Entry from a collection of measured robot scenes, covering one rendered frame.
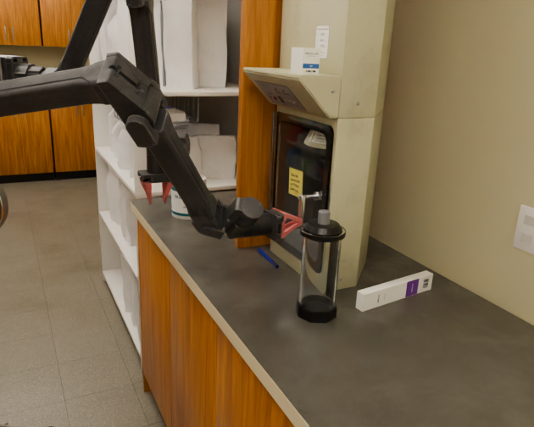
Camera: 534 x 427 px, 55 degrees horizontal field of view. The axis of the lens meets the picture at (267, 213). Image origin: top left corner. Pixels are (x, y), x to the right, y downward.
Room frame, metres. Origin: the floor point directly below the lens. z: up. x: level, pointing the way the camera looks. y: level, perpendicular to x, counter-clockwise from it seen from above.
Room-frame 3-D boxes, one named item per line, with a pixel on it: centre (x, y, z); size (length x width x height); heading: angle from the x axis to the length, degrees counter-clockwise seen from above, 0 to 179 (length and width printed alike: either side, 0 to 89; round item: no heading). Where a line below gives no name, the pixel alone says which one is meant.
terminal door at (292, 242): (1.40, -0.08, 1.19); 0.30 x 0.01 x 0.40; 27
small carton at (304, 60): (1.31, -0.07, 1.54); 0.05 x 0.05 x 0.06; 32
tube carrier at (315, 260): (1.15, -0.13, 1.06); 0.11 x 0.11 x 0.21
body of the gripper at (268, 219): (1.23, 0.02, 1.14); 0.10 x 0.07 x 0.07; 29
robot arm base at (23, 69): (1.48, 0.68, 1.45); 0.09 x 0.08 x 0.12; 177
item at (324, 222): (1.15, -0.13, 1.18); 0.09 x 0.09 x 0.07
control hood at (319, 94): (1.38, -0.04, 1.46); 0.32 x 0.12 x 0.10; 27
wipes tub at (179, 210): (1.87, 0.30, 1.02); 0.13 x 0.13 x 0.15
